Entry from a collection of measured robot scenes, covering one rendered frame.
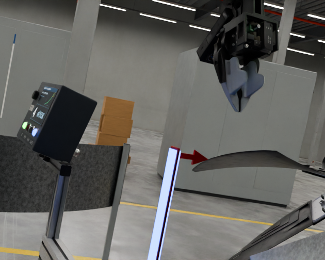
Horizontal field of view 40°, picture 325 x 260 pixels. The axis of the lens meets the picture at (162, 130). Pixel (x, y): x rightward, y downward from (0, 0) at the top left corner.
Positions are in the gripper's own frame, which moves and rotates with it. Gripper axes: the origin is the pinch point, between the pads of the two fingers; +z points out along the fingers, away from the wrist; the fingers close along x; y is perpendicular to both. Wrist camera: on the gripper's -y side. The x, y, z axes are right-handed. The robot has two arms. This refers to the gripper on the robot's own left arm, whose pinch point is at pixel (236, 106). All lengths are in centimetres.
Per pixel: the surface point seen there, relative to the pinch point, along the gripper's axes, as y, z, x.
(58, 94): -52, -12, -19
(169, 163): 0.9, 11.5, -13.3
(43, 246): -59, 27, -18
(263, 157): 7.1, 10.0, 0.0
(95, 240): -320, 34, 88
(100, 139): -759, -143, 239
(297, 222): -10.5, 19.3, 23.7
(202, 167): -8.5, 10.2, -1.2
